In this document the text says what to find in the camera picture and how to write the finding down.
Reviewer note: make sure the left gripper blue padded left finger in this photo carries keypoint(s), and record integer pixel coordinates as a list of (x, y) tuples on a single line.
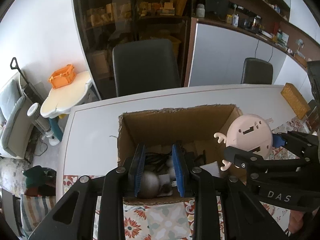
[(73, 215)]

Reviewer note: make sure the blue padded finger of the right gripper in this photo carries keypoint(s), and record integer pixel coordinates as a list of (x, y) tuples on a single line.
[(302, 145), (256, 163)]

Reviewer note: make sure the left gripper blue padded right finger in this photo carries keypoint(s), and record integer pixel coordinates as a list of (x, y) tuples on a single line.
[(244, 216)]

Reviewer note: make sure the pink round cartoon device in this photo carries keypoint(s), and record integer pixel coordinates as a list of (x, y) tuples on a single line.
[(250, 133)]

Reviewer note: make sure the white charger box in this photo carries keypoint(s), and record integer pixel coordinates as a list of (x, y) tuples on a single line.
[(214, 169)]

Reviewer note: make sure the grey triangular logo case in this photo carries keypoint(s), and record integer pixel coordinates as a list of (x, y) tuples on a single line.
[(165, 190)]

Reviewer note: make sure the white rabbit figurine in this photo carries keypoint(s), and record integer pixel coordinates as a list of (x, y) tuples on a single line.
[(171, 169)]

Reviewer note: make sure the white square power adapter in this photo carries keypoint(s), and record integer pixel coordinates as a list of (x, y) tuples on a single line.
[(164, 180)]

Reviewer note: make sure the black power adapter with cable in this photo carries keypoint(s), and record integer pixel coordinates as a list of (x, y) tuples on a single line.
[(156, 162)]

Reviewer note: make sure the person's right hand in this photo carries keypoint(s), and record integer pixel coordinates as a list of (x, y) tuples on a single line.
[(297, 219)]

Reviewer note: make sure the yellow woven tissue box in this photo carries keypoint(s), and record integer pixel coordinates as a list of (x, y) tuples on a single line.
[(295, 100)]

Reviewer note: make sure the patterned table runner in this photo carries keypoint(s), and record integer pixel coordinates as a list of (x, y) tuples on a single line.
[(175, 221)]

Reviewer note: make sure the dark chair at right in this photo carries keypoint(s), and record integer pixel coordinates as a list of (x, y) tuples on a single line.
[(257, 72)]

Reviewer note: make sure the brown cardboard box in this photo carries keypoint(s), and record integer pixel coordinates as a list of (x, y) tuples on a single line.
[(193, 127)]

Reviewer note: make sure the white tower fan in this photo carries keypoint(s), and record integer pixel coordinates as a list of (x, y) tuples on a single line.
[(42, 124)]

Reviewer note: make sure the white sideboard cabinet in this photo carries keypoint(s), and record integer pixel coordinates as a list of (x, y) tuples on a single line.
[(217, 52)]

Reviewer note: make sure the grey sofa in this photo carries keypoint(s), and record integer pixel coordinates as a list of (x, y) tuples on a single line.
[(16, 127)]

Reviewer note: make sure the cream flower-shaped side table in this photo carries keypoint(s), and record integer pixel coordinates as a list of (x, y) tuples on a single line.
[(62, 100)]

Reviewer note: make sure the black upright vacuum cleaner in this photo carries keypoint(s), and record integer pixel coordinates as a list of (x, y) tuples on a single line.
[(27, 88)]

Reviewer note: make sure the orange plastic crate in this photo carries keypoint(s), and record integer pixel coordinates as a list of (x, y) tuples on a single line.
[(62, 77)]

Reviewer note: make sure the dark chair behind box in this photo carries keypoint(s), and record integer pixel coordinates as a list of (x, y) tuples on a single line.
[(144, 66)]

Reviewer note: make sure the dark glass display cabinet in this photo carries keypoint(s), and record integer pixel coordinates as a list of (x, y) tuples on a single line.
[(104, 24)]

